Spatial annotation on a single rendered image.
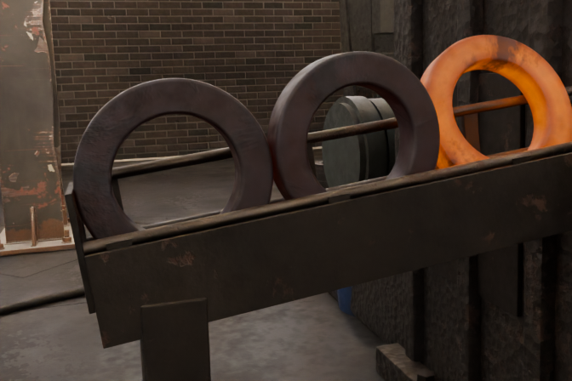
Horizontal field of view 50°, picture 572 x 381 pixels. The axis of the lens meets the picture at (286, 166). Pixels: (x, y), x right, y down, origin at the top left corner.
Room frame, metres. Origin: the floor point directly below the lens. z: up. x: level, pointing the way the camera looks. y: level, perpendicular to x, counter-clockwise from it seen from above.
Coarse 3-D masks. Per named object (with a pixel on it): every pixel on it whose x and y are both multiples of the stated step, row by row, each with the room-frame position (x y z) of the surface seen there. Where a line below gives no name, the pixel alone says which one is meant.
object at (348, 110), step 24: (360, 96) 2.03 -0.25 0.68; (336, 120) 2.04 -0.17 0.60; (360, 120) 1.90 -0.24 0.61; (336, 144) 2.05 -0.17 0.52; (360, 144) 1.87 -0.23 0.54; (384, 144) 1.87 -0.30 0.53; (336, 168) 2.05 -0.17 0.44; (360, 168) 1.86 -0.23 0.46; (384, 168) 1.86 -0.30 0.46; (360, 288) 1.76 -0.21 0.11; (384, 288) 1.61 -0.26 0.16; (360, 312) 1.77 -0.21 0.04; (384, 312) 1.61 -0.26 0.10; (384, 336) 1.61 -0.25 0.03
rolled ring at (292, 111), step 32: (320, 64) 0.60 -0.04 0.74; (352, 64) 0.61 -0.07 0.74; (384, 64) 0.62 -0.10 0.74; (288, 96) 0.59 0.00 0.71; (320, 96) 0.60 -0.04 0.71; (384, 96) 0.65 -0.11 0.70; (416, 96) 0.63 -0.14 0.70; (288, 128) 0.58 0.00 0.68; (416, 128) 0.63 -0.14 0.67; (288, 160) 0.58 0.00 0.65; (416, 160) 0.63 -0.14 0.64; (288, 192) 0.59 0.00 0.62; (320, 192) 0.59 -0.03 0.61
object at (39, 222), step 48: (0, 0) 2.84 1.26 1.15; (48, 0) 3.18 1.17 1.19; (0, 48) 2.84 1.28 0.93; (48, 48) 3.17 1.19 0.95; (0, 96) 2.83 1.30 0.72; (48, 96) 2.89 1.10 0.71; (0, 144) 2.83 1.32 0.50; (48, 144) 2.86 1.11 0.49; (48, 192) 2.88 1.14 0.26; (0, 240) 2.74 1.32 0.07; (48, 240) 2.86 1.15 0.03
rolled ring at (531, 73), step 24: (456, 48) 0.70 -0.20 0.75; (480, 48) 0.71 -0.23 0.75; (504, 48) 0.72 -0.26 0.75; (528, 48) 0.72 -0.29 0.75; (432, 72) 0.69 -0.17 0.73; (456, 72) 0.69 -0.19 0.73; (504, 72) 0.73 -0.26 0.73; (528, 72) 0.71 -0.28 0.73; (552, 72) 0.72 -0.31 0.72; (432, 96) 0.67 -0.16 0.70; (528, 96) 0.73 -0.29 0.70; (552, 96) 0.71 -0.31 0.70; (552, 120) 0.70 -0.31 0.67; (456, 144) 0.66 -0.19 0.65; (552, 144) 0.69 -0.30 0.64
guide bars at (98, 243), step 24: (456, 168) 0.62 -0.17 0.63; (480, 168) 0.63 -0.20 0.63; (336, 192) 0.58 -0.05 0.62; (360, 192) 0.59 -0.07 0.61; (216, 216) 0.55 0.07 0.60; (240, 216) 0.55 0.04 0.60; (264, 216) 0.56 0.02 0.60; (96, 240) 0.52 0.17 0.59; (120, 240) 0.52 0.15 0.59; (144, 240) 0.53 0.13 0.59
